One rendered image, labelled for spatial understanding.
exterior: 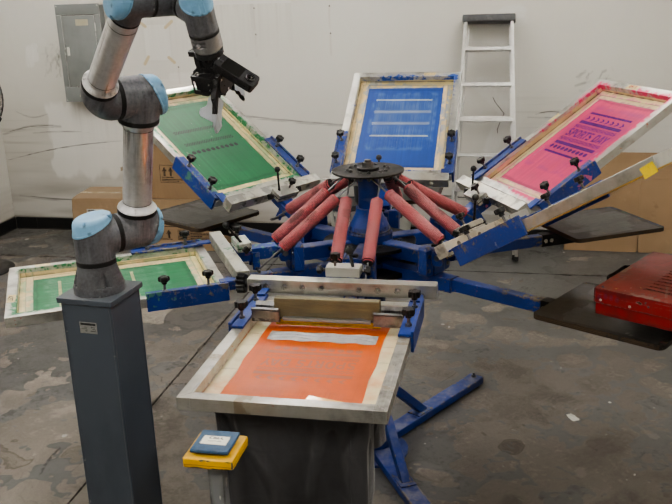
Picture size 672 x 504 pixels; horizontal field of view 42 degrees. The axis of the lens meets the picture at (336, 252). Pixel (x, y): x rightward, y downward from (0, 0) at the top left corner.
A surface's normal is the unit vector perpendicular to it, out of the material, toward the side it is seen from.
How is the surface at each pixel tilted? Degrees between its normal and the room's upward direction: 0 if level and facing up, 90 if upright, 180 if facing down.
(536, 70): 90
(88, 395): 90
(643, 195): 78
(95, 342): 90
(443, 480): 0
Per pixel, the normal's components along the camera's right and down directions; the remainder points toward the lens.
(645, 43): -0.20, 0.31
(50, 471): -0.04, -0.95
